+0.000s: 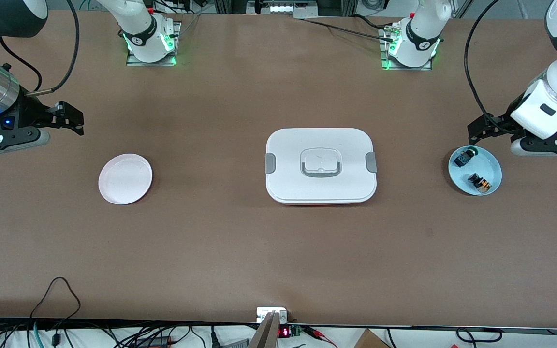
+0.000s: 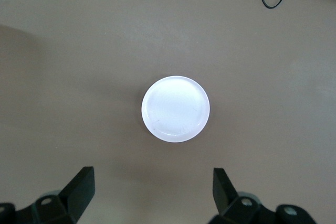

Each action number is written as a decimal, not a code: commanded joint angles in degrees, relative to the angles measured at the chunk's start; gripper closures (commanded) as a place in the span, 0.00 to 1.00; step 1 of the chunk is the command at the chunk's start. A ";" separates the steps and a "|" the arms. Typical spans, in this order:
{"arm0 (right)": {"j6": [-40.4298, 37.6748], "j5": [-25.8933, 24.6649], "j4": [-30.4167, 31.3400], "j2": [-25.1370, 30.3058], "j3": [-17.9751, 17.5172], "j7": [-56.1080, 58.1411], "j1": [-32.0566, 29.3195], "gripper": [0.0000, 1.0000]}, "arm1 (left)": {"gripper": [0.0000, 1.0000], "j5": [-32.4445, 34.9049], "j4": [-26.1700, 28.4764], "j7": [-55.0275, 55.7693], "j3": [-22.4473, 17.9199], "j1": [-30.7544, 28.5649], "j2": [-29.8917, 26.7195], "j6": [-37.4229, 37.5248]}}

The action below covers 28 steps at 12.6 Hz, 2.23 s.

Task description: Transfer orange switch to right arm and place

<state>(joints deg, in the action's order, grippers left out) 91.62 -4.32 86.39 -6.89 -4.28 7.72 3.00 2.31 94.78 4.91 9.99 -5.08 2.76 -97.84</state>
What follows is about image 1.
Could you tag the white lidded lunch box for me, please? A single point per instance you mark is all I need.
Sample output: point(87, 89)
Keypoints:
point(288, 183)

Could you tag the red clip lead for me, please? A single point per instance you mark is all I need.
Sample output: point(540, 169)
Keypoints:
point(318, 333)

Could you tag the orange black button switch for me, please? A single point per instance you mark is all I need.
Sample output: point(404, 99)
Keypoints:
point(479, 182)

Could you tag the small white metal bracket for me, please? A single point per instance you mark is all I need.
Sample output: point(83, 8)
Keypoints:
point(260, 314)

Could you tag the black green button switch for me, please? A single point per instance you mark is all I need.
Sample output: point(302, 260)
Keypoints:
point(463, 158)

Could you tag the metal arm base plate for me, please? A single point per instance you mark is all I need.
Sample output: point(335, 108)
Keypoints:
point(404, 68)
point(133, 62)

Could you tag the light blue round plate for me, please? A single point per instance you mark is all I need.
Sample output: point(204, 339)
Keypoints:
point(492, 169)

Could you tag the black power adapter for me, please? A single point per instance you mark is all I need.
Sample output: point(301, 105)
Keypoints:
point(155, 342)

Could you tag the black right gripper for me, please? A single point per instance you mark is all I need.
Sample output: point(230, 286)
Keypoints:
point(31, 112)

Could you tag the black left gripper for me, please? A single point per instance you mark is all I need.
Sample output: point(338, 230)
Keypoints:
point(505, 120)

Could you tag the brown cardboard box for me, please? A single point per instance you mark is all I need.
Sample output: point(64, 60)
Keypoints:
point(370, 340)

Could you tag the pink round plate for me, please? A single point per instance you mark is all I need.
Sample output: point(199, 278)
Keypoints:
point(125, 179)

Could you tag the red digit display module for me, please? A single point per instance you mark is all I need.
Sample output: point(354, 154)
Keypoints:
point(284, 332)

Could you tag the grey aluminium bar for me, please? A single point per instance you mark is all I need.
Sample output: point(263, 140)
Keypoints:
point(265, 336)

